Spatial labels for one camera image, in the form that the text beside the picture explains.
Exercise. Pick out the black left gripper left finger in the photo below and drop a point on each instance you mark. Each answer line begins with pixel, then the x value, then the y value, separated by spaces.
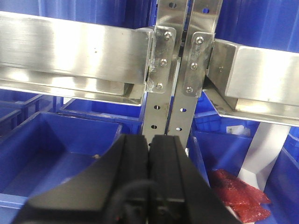
pixel 113 190

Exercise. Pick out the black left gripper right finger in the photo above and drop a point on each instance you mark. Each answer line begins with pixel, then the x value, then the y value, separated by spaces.
pixel 185 197

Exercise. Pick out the left steel shelf beam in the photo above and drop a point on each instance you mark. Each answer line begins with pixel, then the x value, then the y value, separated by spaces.
pixel 74 59

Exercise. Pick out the steel shelf beam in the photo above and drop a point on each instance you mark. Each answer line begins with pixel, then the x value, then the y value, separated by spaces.
pixel 252 83
pixel 74 59

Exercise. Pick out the right steel shelf beam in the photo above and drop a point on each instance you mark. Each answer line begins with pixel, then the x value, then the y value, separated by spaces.
pixel 252 83

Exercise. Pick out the red plastic packet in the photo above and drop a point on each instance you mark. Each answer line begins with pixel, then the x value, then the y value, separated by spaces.
pixel 244 199

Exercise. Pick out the blue bin lower right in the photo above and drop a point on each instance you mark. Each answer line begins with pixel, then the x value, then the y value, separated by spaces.
pixel 212 151

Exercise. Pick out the blue bin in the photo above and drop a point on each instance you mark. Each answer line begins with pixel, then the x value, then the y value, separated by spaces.
pixel 47 150
pixel 212 151

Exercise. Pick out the blue bin lower left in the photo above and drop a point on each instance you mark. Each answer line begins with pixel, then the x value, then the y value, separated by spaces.
pixel 47 150

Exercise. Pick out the left steel upright post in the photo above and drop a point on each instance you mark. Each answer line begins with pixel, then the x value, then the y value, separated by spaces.
pixel 168 30

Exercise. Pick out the steel upright post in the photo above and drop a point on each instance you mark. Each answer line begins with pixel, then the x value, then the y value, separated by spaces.
pixel 168 30
pixel 198 45

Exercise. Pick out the right steel upright post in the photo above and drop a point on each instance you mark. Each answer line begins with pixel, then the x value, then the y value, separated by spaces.
pixel 198 45

